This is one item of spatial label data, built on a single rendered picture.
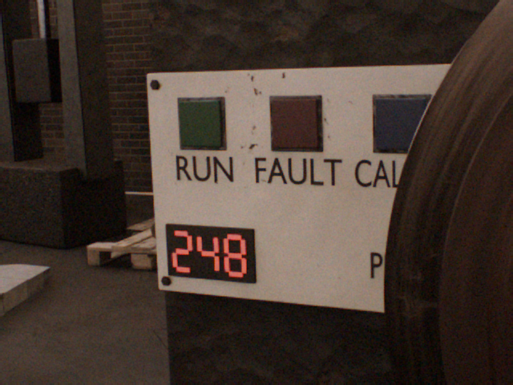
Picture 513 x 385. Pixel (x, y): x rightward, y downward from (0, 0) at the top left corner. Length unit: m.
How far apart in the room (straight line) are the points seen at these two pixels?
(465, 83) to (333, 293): 0.24
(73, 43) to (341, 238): 5.15
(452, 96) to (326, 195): 0.20
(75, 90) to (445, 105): 5.32
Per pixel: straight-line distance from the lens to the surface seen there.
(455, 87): 0.44
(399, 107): 0.58
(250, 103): 0.63
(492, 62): 0.44
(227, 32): 0.66
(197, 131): 0.65
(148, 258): 5.03
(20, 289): 4.60
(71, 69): 5.74
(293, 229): 0.63
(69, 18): 5.74
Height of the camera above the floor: 1.25
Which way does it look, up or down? 9 degrees down
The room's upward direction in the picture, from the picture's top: 2 degrees counter-clockwise
